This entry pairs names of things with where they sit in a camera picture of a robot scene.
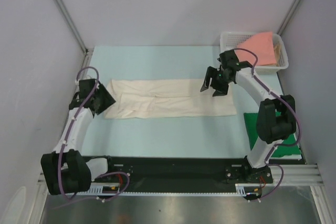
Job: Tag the right aluminium corner post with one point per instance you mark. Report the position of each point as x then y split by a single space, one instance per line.
296 1

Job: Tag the white slotted cable duct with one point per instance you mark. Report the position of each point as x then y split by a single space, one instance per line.
103 190

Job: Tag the pink t shirt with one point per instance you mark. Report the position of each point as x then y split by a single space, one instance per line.
261 45

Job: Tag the white plastic basket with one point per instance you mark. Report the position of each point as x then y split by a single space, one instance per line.
229 40

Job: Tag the aluminium corner post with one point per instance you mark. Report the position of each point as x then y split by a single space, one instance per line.
71 25
296 1

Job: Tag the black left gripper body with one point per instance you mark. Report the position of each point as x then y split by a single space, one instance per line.
105 100

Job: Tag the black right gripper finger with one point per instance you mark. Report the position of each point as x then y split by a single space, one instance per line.
209 77
220 93

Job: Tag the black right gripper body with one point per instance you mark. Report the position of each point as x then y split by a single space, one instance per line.
217 80

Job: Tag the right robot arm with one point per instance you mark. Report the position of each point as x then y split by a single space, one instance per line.
276 119

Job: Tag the aluminium frame rail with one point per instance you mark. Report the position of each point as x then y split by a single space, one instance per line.
293 175

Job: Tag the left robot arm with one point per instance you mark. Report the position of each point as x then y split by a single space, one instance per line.
65 170

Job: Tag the left aluminium corner post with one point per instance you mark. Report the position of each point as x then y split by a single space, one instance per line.
71 25

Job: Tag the cream white t shirt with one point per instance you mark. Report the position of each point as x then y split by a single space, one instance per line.
175 98

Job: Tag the beige t shirt in basket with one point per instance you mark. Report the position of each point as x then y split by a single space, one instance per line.
277 52

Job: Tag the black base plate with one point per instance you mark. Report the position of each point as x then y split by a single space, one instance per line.
227 170

